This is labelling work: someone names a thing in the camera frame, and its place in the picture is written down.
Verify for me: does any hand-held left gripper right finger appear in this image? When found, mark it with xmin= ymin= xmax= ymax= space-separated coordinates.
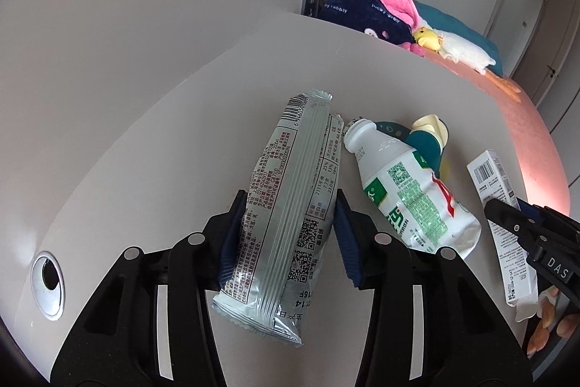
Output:
xmin=333 ymin=189 xmax=531 ymax=387

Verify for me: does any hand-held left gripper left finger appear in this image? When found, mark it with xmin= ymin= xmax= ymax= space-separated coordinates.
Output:
xmin=50 ymin=189 xmax=248 ymax=387

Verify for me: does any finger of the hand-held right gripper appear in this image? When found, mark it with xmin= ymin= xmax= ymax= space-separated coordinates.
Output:
xmin=517 ymin=197 xmax=580 ymax=234
xmin=482 ymin=197 xmax=545 ymax=250

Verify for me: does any small white carton box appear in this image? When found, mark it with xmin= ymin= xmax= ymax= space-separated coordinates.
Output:
xmin=467 ymin=149 xmax=541 ymax=322

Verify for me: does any silver snack wrapper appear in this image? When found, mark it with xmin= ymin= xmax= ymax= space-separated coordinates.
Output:
xmin=212 ymin=89 xmax=346 ymax=347

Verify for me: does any person's right hand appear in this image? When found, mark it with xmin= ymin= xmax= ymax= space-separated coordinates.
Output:
xmin=528 ymin=286 xmax=580 ymax=357

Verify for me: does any crushed white drink bottle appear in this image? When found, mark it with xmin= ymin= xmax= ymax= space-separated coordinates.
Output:
xmin=342 ymin=117 xmax=482 ymax=252

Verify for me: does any pink bed blanket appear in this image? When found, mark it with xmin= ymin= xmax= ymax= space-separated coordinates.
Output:
xmin=423 ymin=50 xmax=571 ymax=218

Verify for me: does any teal tape dispenser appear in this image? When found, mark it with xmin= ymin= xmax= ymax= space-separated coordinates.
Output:
xmin=375 ymin=114 xmax=450 ymax=180

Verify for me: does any white goose plush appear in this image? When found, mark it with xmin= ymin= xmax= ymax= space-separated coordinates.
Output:
xmin=434 ymin=30 xmax=522 ymax=98

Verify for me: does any yellow duck plush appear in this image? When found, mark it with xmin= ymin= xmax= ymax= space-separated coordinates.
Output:
xmin=412 ymin=26 xmax=443 ymax=53

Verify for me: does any white door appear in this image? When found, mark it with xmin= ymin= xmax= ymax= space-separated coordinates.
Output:
xmin=485 ymin=0 xmax=567 ymax=102

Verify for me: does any navy printed blanket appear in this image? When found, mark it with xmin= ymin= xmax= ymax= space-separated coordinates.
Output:
xmin=323 ymin=0 xmax=417 ymax=49

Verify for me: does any pink fleece cloth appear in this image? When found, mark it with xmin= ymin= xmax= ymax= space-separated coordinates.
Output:
xmin=369 ymin=0 xmax=423 ymax=58

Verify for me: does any grey cable grommet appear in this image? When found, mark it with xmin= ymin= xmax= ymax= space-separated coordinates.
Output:
xmin=30 ymin=251 xmax=65 ymax=321

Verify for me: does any black wall panel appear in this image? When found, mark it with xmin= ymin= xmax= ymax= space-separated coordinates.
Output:
xmin=302 ymin=0 xmax=328 ymax=19

